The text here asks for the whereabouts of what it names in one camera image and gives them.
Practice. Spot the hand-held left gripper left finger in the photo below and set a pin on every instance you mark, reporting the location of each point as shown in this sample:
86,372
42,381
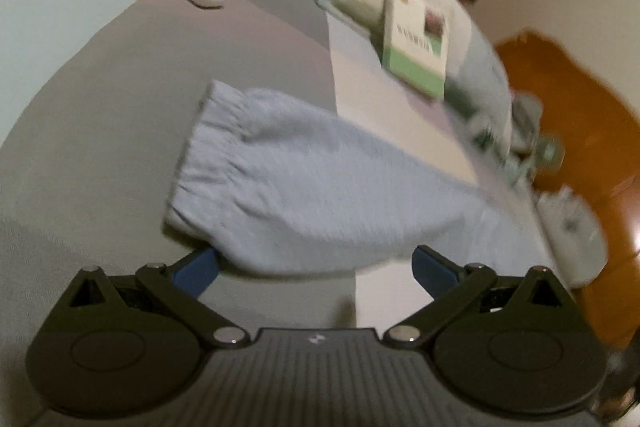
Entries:
192,271

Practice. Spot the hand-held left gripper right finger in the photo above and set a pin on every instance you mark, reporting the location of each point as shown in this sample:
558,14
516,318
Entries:
434,271

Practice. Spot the grey plush cushion with hole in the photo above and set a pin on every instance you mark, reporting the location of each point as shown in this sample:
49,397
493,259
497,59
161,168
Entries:
575,237

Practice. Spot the green and white tissue packet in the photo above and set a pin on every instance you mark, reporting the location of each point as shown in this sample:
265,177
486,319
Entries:
485,132

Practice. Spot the green handheld fan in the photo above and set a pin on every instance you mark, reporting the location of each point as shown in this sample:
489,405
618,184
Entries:
547,154

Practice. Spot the wooden bed headboard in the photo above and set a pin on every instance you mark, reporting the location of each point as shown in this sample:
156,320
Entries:
575,107

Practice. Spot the green and white book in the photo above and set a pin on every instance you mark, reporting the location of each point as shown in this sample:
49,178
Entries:
415,47

